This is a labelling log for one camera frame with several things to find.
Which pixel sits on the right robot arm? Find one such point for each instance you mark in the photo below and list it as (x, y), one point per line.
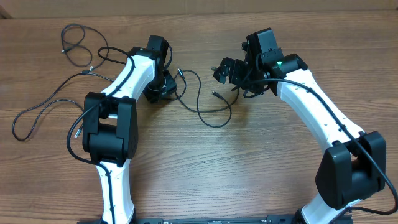
(353, 162)

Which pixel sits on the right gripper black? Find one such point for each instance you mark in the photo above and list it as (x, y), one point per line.
(235, 66)

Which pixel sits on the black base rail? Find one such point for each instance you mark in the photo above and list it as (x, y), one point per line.
(217, 221)

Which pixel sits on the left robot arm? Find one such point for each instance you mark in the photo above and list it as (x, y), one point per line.
(110, 130)

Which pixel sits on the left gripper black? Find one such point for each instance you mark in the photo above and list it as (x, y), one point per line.
(151, 95)

